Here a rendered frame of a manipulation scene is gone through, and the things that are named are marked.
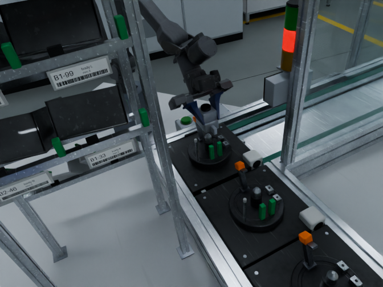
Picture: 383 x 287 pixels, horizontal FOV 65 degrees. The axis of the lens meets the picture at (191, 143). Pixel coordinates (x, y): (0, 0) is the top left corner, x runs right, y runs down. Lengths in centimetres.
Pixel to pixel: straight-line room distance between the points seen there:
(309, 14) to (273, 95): 20
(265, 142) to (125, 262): 60
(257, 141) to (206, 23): 311
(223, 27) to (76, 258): 362
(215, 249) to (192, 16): 347
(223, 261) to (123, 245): 32
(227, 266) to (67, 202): 61
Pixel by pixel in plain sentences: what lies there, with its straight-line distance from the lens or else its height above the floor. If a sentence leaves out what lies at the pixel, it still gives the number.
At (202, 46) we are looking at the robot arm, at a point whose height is 132.
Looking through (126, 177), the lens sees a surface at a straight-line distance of 112.
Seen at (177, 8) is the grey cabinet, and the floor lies 57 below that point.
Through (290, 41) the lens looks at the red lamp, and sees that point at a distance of 77.
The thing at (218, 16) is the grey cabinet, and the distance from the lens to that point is 413.
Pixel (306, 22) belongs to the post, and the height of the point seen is 139.
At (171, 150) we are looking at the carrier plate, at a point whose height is 97.
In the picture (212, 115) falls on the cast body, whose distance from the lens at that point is 86.
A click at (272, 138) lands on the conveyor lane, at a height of 92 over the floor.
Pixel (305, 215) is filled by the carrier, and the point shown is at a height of 99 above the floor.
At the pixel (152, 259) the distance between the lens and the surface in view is 90.
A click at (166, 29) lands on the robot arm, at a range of 88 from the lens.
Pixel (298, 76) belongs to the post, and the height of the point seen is 126.
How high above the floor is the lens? 163
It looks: 40 degrees down
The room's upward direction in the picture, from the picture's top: 8 degrees counter-clockwise
